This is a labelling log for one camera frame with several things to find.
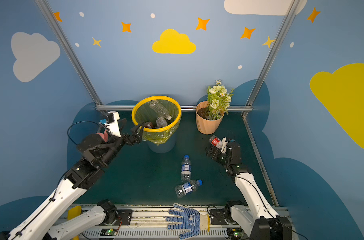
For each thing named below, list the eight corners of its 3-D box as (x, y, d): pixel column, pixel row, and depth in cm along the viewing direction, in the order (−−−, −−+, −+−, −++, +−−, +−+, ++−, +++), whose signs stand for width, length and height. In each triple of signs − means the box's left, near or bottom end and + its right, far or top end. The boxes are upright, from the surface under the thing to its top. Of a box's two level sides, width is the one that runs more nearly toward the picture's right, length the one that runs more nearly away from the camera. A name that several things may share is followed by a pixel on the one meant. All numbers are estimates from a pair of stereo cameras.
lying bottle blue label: (177, 198, 81) (177, 196, 78) (174, 189, 84) (173, 186, 81) (203, 188, 85) (204, 185, 82) (199, 179, 88) (200, 176, 85)
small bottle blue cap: (181, 181, 87) (181, 179, 84) (181, 157, 97) (181, 154, 94) (191, 181, 87) (191, 179, 84) (190, 157, 97) (190, 154, 94)
